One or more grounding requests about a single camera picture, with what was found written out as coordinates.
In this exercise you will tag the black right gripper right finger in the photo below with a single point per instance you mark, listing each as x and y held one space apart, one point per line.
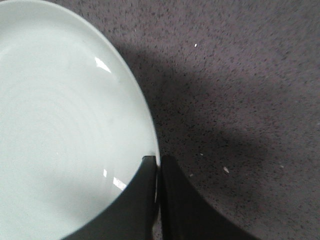
185 215

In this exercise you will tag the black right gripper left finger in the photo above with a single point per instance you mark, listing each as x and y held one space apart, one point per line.
132 215

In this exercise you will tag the light green round plate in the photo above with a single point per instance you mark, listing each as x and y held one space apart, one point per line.
74 124

